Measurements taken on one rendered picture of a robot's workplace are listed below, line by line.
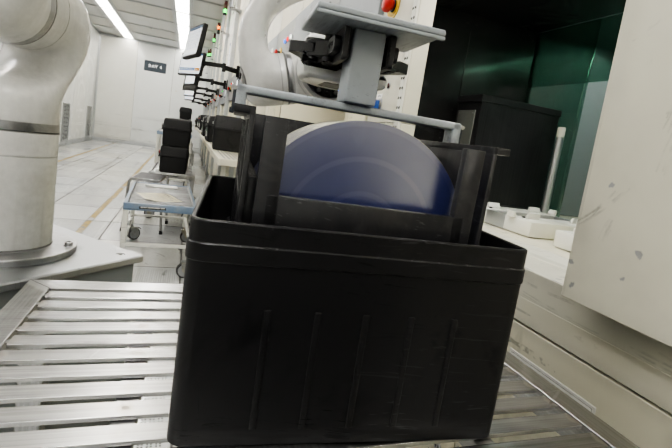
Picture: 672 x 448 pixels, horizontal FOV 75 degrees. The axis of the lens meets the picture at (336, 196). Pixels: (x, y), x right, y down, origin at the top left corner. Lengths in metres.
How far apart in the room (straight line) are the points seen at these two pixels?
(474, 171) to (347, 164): 0.11
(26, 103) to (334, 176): 0.50
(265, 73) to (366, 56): 0.24
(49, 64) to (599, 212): 0.77
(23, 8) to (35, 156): 0.20
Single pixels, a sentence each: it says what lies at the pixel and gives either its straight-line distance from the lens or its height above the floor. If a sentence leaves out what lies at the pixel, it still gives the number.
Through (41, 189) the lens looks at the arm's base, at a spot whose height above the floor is 0.86.
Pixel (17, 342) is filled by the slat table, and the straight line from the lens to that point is 0.54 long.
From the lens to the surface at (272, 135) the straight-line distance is 0.34.
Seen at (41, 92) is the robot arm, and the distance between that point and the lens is 0.77.
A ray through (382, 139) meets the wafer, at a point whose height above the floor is 1.01.
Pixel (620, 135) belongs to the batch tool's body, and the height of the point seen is 1.04.
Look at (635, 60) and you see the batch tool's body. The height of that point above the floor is 1.12.
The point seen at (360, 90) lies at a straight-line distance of 0.44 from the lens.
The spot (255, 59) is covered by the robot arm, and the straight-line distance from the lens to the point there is 0.65.
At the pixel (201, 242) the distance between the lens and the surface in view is 0.32.
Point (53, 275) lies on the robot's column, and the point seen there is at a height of 0.76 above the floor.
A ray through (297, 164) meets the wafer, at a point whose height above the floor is 0.97.
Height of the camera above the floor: 1.00
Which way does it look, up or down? 7 degrees down
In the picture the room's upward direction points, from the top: 9 degrees clockwise
